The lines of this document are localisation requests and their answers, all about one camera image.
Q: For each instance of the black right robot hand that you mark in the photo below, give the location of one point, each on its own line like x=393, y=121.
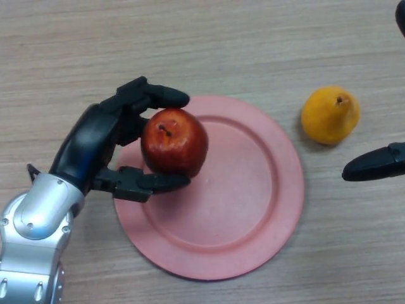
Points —
x=373, y=166

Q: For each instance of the red apple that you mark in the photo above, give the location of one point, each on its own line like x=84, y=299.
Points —
x=174, y=141

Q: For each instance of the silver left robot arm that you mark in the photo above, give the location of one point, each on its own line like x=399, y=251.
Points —
x=31, y=234

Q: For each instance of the yellow pear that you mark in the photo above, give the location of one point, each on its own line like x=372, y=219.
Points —
x=329, y=115

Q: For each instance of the pink round plate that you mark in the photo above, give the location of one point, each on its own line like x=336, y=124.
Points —
x=228, y=202

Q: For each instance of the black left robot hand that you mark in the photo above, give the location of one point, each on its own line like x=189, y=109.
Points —
x=91, y=139

